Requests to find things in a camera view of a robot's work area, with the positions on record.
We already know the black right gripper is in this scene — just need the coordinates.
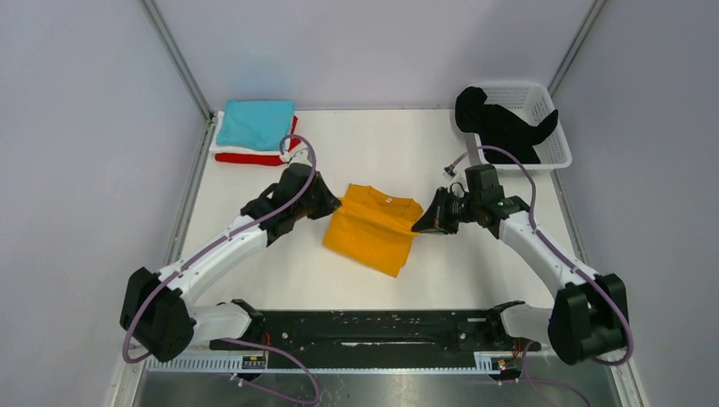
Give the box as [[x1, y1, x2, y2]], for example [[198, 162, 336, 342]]
[[412, 187, 482, 235]]

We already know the yellow t-shirt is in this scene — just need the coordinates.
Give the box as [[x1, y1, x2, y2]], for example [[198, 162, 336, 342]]
[[323, 184, 424, 277]]

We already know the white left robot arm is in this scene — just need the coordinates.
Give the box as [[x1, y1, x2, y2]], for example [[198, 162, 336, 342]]
[[120, 164, 342, 363]]

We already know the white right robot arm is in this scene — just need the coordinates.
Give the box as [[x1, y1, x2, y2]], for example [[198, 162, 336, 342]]
[[412, 164, 633, 365]]

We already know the folded red t-shirt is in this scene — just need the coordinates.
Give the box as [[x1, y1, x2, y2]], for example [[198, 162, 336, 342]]
[[209, 111, 298, 166]]

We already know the folded turquoise t-shirt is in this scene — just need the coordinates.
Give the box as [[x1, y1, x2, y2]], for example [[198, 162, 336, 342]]
[[216, 100, 295, 151]]

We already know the black t-shirt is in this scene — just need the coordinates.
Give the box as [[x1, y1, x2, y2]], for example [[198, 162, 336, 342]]
[[454, 86, 559, 164]]

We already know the folded white t-shirt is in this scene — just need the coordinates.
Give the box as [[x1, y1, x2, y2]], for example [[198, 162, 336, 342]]
[[209, 109, 295, 156]]

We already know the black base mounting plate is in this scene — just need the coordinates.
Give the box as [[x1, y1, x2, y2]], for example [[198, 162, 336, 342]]
[[239, 309, 541, 352]]

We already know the white slotted cable duct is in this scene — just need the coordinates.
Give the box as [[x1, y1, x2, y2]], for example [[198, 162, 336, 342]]
[[144, 352, 523, 376]]

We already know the aluminium frame rail left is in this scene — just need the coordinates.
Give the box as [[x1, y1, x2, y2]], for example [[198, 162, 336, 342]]
[[139, 1, 214, 263]]

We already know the aluminium frame rail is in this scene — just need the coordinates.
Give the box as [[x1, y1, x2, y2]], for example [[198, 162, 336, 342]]
[[139, 1, 214, 263], [547, 0, 608, 96]]

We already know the aluminium frame rail right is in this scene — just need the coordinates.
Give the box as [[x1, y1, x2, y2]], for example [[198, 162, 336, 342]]
[[547, 0, 608, 96]]

